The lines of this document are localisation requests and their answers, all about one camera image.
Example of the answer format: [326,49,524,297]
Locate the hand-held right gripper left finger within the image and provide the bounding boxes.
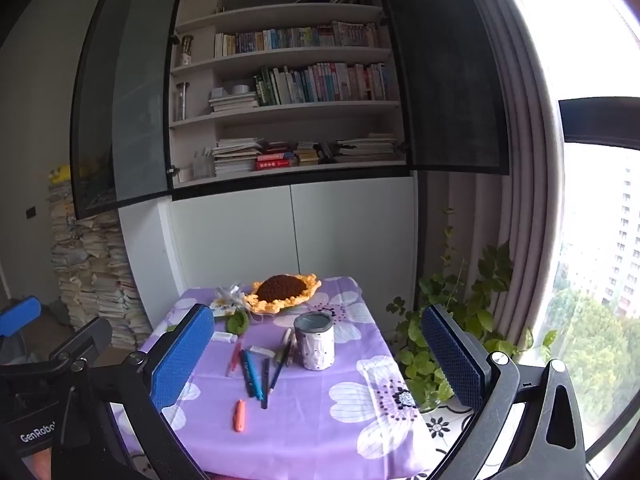
[50,304,216,480]

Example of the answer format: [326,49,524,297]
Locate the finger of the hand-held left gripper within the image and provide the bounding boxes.
[50,317,113,367]
[0,296,43,338]

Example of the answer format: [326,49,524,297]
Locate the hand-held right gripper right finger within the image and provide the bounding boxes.
[421,304,587,480]

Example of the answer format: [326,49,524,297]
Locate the dark teal pen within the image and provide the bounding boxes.
[239,350,254,397]

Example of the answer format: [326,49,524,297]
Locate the blue pen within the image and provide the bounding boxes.
[241,350,265,401]

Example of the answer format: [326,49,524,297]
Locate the dark pencil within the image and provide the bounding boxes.
[269,342,293,395]

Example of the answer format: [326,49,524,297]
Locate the dotted pen holder cup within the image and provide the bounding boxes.
[293,311,335,372]

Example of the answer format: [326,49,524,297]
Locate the green potted plant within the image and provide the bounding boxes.
[385,207,558,413]

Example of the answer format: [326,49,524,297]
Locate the black white floral cloth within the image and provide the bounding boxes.
[422,406,501,461]

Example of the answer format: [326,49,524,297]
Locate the floor stacks of papers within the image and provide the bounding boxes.
[47,165,152,350]

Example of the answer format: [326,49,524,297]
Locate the crochet sunflower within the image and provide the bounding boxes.
[226,272,322,335]

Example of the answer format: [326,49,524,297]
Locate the purple floral tablecloth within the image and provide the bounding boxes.
[112,275,441,478]

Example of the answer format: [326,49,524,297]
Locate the window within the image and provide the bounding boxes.
[490,0,640,466]

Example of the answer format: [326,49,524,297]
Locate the grey pink curtain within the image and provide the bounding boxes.
[417,0,563,366]

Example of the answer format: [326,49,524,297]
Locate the stack of white magazines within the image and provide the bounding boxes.
[212,138,266,177]

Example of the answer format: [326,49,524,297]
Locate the red books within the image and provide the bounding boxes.
[255,150,298,171]

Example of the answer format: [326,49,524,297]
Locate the wide stack of books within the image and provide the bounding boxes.
[334,134,399,164]

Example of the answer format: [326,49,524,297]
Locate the small stack of books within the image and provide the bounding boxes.
[295,141,321,166]

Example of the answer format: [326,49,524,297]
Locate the dark glass cabinet door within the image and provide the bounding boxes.
[372,0,511,176]
[70,0,191,221]

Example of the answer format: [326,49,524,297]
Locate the stack of white books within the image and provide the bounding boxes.
[208,87,260,113]

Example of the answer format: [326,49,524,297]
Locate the row of colourful books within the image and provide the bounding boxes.
[215,21,381,58]
[252,62,391,107]

